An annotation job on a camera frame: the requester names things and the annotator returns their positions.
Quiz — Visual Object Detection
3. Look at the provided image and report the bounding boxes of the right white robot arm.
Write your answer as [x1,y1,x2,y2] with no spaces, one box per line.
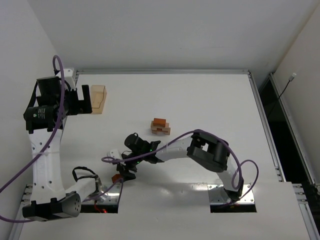
[116,129,244,202]

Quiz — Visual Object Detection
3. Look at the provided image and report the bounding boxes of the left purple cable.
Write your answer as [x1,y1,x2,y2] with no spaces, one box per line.
[0,55,125,223]

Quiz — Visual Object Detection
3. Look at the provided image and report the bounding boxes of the dark red arch block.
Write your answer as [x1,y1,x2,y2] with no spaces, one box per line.
[152,118,167,128]

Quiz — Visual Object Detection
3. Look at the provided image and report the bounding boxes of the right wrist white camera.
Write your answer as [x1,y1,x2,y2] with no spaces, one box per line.
[104,149,124,165]

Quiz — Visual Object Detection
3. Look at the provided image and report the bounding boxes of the light long plank block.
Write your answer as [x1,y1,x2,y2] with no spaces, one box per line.
[150,121,170,129]

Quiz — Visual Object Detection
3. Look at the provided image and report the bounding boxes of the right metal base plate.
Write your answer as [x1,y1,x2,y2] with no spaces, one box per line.
[207,184,255,206]

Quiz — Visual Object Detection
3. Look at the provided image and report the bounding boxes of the metal base plate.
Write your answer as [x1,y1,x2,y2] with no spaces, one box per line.
[82,183,122,205]
[207,184,255,206]

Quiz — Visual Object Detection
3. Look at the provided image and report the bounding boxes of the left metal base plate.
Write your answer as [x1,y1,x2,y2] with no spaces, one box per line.
[82,183,122,205]

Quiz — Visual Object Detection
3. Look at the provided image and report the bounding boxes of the black wall cable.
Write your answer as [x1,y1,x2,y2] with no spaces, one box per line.
[262,72,297,123]

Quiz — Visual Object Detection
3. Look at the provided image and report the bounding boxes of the wrist white camera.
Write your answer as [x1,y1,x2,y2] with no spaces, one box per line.
[104,149,124,165]
[53,68,76,91]

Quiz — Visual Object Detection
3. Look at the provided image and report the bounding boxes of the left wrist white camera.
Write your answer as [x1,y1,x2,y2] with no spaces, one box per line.
[53,68,76,91]

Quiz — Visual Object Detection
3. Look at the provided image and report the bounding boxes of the red triangular roof block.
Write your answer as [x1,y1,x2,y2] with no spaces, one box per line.
[111,174,122,183]

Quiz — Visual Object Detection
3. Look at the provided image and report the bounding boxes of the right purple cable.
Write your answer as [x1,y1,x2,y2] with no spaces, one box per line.
[101,129,260,208]

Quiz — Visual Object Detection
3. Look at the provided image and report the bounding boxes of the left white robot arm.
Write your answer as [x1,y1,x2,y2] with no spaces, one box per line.
[22,76,99,222]

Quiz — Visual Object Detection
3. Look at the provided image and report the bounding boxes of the purple cable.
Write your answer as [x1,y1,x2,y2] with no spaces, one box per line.
[101,129,260,208]
[0,55,125,223]

